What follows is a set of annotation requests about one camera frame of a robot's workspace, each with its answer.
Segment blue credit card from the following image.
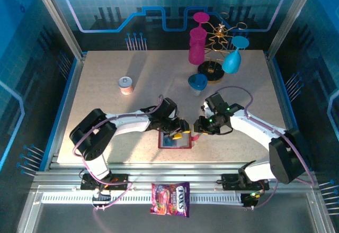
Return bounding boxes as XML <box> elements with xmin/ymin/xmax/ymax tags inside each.
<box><xmin>161</xmin><ymin>135</ymin><xmax>177</xmax><ymax>147</ymax></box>

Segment red card holder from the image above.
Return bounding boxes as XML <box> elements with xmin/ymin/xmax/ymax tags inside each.
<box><xmin>158</xmin><ymin>131</ymin><xmax>201</xmax><ymax>150</ymax></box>

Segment yogurt cup blue lid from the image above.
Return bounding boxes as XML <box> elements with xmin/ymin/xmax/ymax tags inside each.
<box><xmin>188</xmin><ymin>74</ymin><xmax>208</xmax><ymax>96</ymax></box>

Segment small tin can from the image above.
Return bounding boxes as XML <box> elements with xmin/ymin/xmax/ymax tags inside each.
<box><xmin>118</xmin><ymin>76</ymin><xmax>134</xmax><ymax>95</ymax></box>

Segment purple candy bag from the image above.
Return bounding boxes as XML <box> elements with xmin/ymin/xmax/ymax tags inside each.
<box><xmin>149</xmin><ymin>182</ymin><xmax>191</xmax><ymax>218</ymax></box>

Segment blue wine glass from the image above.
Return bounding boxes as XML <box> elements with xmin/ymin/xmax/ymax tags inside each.
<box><xmin>221</xmin><ymin>36</ymin><xmax>250</xmax><ymax>74</ymax></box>

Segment pink wine glass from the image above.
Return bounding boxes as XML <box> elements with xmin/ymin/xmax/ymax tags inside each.
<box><xmin>188</xmin><ymin>28</ymin><xmax>208</xmax><ymax>66</ymax></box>
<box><xmin>189</xmin><ymin>12</ymin><xmax>210</xmax><ymax>49</ymax></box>

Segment black controller board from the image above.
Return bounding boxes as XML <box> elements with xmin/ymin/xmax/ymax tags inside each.
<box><xmin>241</xmin><ymin>192</ymin><xmax>260</xmax><ymax>209</ymax></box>
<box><xmin>91</xmin><ymin>190</ymin><xmax>112</xmax><ymax>210</ymax></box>

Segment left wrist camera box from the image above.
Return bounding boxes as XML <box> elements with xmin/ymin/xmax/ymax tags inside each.
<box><xmin>158</xmin><ymin>97</ymin><xmax>179</xmax><ymax>119</ymax></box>

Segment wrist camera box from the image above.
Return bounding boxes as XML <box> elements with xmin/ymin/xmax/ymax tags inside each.
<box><xmin>158</xmin><ymin>97</ymin><xmax>179</xmax><ymax>119</ymax></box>
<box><xmin>203</xmin><ymin>92</ymin><xmax>229</xmax><ymax>116</ymax></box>

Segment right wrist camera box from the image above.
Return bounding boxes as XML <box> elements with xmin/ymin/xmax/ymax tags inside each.
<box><xmin>203</xmin><ymin>92</ymin><xmax>229</xmax><ymax>116</ymax></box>

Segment aluminium front rail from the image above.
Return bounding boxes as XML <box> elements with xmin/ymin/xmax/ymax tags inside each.
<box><xmin>31</xmin><ymin>163</ymin><xmax>320</xmax><ymax>191</ymax></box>

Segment gold wire glass rack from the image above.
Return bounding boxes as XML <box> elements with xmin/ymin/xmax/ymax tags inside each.
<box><xmin>197</xmin><ymin>12</ymin><xmax>248</xmax><ymax>85</ymax></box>

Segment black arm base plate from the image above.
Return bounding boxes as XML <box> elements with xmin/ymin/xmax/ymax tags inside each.
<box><xmin>221</xmin><ymin>173</ymin><xmax>270</xmax><ymax>191</ymax></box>
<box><xmin>80</xmin><ymin>173</ymin><xmax>130</xmax><ymax>191</ymax></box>

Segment aluminium side rail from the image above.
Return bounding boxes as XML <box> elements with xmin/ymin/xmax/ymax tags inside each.
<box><xmin>264</xmin><ymin>50</ymin><xmax>312</xmax><ymax>172</ymax></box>
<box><xmin>49</xmin><ymin>52</ymin><xmax>87</xmax><ymax>171</ymax></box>

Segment white slotted cable duct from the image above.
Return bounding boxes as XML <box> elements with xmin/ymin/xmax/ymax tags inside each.
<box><xmin>41</xmin><ymin>192</ymin><xmax>243</xmax><ymax>205</ymax></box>

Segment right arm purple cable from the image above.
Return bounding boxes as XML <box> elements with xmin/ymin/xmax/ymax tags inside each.
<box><xmin>216</xmin><ymin>86</ymin><xmax>316</xmax><ymax>210</ymax></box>

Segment aluminium frame post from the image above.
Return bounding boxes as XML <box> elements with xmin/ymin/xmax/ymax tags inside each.
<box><xmin>29</xmin><ymin>0</ymin><xmax>85</xmax><ymax>60</ymax></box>
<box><xmin>267</xmin><ymin>0</ymin><xmax>318</xmax><ymax>58</ymax></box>

